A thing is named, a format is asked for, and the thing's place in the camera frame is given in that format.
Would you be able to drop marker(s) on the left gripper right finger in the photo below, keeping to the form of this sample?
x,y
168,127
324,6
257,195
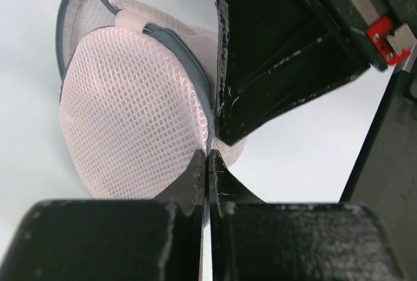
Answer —
x,y
255,240

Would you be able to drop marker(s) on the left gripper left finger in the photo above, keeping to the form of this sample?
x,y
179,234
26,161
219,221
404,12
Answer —
x,y
157,239

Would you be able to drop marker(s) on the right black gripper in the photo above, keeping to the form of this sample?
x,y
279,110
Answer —
x,y
276,55

